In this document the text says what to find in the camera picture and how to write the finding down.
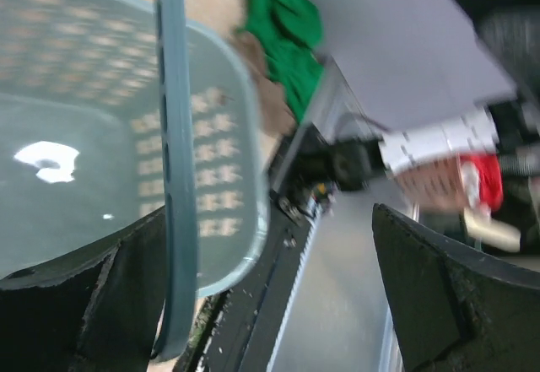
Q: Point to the large teal perforated basket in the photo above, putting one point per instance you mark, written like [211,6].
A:
[113,109]

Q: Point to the green cloth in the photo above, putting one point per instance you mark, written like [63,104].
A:
[289,32]

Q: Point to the red and white background object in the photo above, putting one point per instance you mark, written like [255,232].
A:
[451,167]

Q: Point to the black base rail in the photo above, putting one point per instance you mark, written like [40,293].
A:
[235,330]

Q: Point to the beige striped sock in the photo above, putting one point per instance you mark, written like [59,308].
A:
[277,117]

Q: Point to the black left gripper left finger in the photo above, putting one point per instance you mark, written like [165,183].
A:
[94,309]

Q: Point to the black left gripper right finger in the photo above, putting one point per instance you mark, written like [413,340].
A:
[455,308]

